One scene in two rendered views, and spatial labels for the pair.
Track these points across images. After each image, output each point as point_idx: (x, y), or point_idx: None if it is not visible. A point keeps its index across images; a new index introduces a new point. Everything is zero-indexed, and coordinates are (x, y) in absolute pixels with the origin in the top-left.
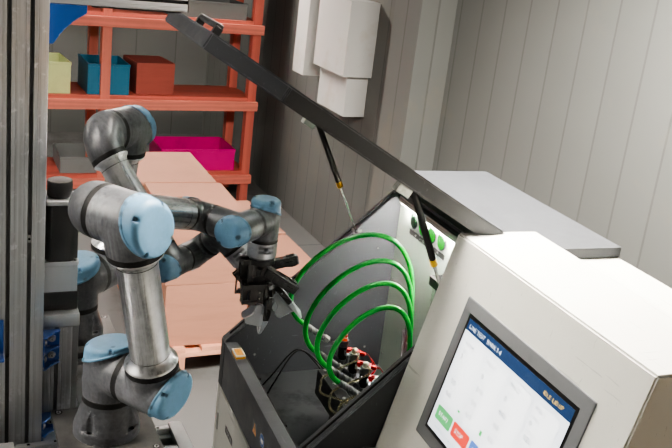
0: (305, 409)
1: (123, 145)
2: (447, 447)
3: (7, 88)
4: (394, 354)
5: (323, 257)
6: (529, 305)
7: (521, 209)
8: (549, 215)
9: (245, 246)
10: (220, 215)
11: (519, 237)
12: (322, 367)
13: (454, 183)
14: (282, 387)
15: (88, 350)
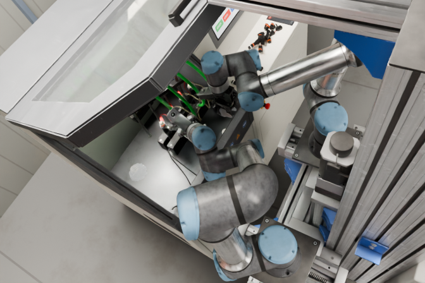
0: (179, 167)
1: (245, 169)
2: (227, 25)
3: None
4: (109, 153)
5: (102, 166)
6: None
7: (49, 29)
8: (49, 17)
9: (197, 124)
10: (252, 64)
11: None
12: (167, 149)
13: (20, 78)
14: (169, 191)
15: (347, 117)
